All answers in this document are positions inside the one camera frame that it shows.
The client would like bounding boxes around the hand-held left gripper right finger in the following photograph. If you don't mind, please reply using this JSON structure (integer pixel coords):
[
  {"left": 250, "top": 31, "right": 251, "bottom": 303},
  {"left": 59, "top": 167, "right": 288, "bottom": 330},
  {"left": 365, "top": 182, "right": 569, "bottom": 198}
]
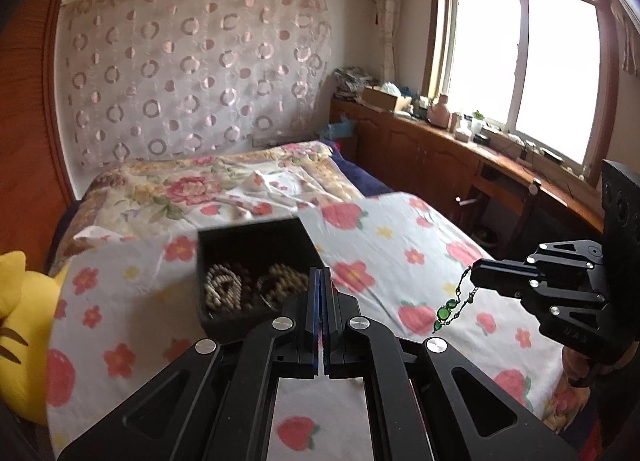
[{"left": 322, "top": 267, "right": 583, "bottom": 461}]

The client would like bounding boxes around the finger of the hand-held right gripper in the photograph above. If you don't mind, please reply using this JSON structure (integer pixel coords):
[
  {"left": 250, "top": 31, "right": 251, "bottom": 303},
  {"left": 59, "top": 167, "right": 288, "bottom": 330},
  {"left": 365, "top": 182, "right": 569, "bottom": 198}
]
[
  {"left": 472, "top": 271, "right": 608, "bottom": 320},
  {"left": 472, "top": 240, "right": 603, "bottom": 278}
]

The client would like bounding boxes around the brown wooden wardrobe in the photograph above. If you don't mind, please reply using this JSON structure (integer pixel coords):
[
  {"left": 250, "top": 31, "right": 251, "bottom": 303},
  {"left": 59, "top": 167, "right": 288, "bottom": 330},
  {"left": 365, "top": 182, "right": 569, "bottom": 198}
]
[{"left": 0, "top": 0, "right": 76, "bottom": 272}]

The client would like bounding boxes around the pink kettle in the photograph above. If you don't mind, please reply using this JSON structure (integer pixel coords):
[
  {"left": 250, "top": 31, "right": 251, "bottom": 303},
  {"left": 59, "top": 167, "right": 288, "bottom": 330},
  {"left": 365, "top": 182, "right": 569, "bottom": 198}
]
[{"left": 426, "top": 95, "right": 451, "bottom": 126}]

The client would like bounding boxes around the stack of newspapers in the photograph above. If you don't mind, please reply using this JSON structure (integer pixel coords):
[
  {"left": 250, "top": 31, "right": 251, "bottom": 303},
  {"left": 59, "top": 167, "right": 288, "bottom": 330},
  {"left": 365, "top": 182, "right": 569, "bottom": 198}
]
[{"left": 334, "top": 67, "right": 381, "bottom": 102}]

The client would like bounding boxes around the window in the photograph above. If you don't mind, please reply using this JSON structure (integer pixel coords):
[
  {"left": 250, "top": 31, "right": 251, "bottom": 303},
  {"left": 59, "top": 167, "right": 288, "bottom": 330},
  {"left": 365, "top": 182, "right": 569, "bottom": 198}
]
[{"left": 422, "top": 0, "right": 626, "bottom": 187}]

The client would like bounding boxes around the cardboard box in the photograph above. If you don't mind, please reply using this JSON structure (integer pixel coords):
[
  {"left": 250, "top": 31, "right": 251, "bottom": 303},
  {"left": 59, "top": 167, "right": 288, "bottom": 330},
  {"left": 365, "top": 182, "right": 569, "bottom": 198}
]
[{"left": 361, "top": 85, "right": 413, "bottom": 113}]

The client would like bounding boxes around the black box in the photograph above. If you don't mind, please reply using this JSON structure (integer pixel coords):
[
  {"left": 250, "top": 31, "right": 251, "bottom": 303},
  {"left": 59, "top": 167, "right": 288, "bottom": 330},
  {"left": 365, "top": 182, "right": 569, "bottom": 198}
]
[{"left": 196, "top": 218, "right": 326, "bottom": 339}]

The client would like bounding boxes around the circle pattern wall curtain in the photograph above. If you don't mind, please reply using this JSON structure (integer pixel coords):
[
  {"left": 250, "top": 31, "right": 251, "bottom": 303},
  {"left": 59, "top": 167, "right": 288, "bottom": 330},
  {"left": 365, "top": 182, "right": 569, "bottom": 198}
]
[{"left": 60, "top": 0, "right": 333, "bottom": 172}]

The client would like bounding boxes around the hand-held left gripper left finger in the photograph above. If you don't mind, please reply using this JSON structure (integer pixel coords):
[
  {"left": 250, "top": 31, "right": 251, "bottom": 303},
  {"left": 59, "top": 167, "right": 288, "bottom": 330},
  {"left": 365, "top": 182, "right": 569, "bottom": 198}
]
[{"left": 57, "top": 267, "right": 322, "bottom": 461}]

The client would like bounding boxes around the green gem necklace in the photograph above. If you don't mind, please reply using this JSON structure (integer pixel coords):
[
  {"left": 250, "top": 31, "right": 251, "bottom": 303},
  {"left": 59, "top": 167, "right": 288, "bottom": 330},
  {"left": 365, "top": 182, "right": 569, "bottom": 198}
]
[{"left": 432, "top": 266, "right": 478, "bottom": 334}]

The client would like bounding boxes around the blue cloth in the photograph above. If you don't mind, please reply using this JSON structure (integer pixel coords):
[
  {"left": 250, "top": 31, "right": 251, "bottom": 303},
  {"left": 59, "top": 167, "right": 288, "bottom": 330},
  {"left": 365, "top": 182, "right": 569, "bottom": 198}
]
[{"left": 320, "top": 114, "right": 357, "bottom": 137}]

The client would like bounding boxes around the floral quilt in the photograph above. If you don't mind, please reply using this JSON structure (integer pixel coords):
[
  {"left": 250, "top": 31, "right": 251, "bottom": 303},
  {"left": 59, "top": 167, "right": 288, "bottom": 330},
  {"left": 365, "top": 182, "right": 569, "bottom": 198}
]
[{"left": 47, "top": 140, "right": 368, "bottom": 277}]

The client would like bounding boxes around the dark blue blanket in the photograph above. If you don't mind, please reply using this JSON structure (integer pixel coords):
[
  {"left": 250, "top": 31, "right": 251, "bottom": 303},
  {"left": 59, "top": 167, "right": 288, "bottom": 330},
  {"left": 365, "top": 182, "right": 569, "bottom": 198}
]
[{"left": 320, "top": 140, "right": 396, "bottom": 197}]

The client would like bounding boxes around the wooden cabinet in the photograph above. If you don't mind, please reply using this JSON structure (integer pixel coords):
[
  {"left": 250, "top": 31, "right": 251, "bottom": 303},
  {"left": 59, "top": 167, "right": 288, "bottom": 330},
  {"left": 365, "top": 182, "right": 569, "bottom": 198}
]
[{"left": 330, "top": 98, "right": 606, "bottom": 262}]

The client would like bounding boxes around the pearl necklace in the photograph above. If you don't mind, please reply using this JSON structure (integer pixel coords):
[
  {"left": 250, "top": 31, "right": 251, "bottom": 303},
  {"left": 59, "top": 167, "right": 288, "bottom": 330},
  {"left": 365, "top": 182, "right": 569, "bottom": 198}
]
[{"left": 204, "top": 262, "right": 301, "bottom": 314}]

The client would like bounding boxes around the patterned window curtain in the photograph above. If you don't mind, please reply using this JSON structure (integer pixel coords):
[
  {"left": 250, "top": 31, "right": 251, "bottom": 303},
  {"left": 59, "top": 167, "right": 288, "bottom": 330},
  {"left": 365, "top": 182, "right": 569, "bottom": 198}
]
[
  {"left": 372, "top": 0, "right": 401, "bottom": 62},
  {"left": 612, "top": 0, "right": 640, "bottom": 77}
]

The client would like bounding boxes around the yellow plush toy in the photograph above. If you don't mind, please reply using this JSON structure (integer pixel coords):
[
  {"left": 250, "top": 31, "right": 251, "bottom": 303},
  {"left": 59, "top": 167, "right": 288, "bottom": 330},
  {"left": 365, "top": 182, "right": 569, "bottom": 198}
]
[{"left": 0, "top": 251, "right": 71, "bottom": 426}]

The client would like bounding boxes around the strawberry print sheet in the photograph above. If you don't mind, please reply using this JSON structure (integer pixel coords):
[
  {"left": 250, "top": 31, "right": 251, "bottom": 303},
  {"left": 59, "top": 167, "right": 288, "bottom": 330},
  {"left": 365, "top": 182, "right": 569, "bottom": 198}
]
[{"left": 45, "top": 191, "right": 568, "bottom": 461}]

